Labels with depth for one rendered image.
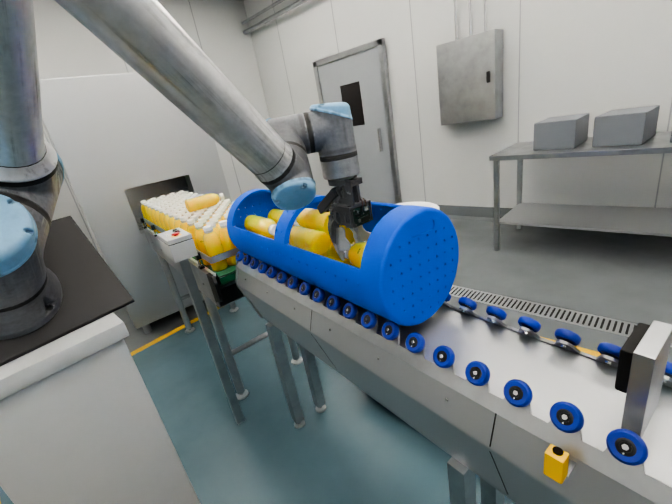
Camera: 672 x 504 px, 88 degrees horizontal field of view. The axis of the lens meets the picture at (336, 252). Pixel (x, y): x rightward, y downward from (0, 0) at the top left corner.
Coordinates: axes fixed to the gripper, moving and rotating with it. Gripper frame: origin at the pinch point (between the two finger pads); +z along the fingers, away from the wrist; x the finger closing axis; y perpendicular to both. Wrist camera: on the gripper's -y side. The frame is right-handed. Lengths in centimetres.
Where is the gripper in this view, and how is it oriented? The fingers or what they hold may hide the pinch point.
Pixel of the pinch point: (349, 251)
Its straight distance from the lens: 93.6
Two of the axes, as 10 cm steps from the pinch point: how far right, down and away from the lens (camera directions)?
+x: 7.7, -3.6, 5.3
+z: 1.7, 9.2, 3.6
